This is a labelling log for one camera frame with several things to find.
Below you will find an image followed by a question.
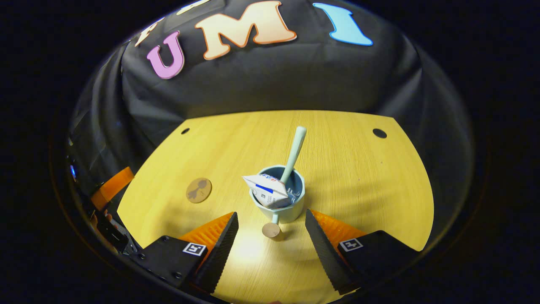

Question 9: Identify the white toothpaste tube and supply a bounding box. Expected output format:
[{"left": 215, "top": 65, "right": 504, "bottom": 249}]
[{"left": 242, "top": 173, "right": 292, "bottom": 209}]

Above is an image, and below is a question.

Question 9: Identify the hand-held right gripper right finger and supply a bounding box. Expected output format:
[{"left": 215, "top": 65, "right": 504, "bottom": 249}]
[{"left": 305, "top": 209, "right": 419, "bottom": 296}]

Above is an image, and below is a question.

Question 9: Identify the round cork coaster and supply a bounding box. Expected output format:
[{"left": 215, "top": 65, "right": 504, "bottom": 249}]
[{"left": 186, "top": 177, "right": 213, "bottom": 204}]

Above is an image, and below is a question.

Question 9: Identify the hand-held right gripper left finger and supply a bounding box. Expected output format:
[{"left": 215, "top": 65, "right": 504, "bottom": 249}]
[{"left": 131, "top": 211, "right": 239, "bottom": 295}]

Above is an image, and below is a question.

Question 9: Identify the light blue cup wooden handle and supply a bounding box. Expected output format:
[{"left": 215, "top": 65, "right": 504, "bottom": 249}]
[{"left": 249, "top": 165, "right": 306, "bottom": 241}]

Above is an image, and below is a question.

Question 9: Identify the black backdrop cloth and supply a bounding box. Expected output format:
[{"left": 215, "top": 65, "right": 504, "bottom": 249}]
[{"left": 70, "top": 0, "right": 475, "bottom": 254}]

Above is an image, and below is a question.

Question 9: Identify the yellow wooden desktop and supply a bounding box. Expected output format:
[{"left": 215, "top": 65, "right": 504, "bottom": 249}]
[{"left": 117, "top": 110, "right": 435, "bottom": 304}]

